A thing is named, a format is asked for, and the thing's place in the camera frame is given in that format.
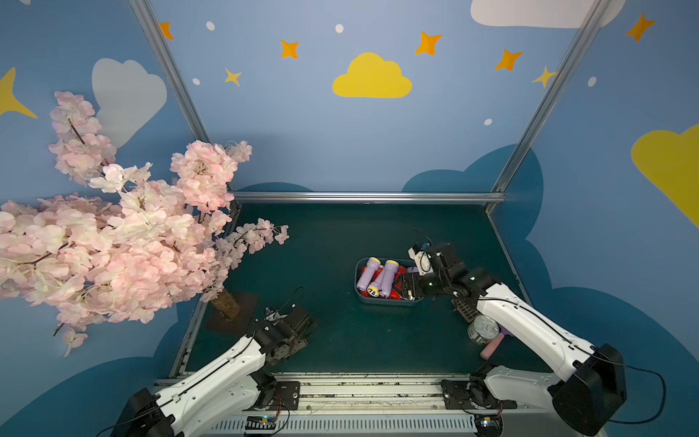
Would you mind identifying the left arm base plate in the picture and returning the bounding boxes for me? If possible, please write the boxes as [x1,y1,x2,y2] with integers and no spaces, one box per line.
[253,381,300,411]

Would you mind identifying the aluminium rail base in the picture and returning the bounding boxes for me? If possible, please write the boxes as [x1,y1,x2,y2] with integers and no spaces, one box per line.
[201,373,577,436]

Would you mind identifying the right controller board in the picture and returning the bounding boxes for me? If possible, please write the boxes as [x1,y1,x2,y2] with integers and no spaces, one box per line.
[474,415,502,437]

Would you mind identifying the blue plastic storage box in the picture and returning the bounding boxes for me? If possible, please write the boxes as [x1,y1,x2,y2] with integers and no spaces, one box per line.
[353,257,426,307]

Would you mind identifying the purple flashlight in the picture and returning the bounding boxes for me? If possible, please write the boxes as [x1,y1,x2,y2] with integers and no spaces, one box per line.
[369,260,400,299]
[356,257,380,290]

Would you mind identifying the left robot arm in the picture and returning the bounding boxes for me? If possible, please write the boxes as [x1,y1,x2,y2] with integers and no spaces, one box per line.
[99,304,316,436]

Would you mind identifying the left controller board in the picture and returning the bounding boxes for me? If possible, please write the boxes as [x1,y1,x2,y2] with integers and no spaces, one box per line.
[243,415,280,435]

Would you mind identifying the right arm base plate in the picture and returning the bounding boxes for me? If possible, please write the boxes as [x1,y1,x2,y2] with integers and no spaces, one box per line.
[440,378,518,411]

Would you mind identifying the silver tin can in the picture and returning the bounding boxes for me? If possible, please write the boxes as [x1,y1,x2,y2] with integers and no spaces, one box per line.
[467,315,501,346]

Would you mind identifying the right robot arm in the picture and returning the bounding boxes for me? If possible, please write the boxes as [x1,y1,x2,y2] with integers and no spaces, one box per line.
[403,243,627,436]

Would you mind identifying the purple pink-handled spatula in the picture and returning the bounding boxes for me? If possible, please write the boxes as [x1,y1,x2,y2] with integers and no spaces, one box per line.
[480,328,511,361]

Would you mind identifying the controller board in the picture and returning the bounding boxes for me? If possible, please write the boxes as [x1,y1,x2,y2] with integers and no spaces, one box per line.
[474,415,502,437]
[243,415,280,435]

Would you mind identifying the red flashlight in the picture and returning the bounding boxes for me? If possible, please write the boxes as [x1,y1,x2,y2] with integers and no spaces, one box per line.
[390,266,407,300]
[358,266,383,298]

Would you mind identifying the pink cherry blossom tree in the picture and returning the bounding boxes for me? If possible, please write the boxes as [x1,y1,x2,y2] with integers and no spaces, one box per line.
[1,92,289,350]

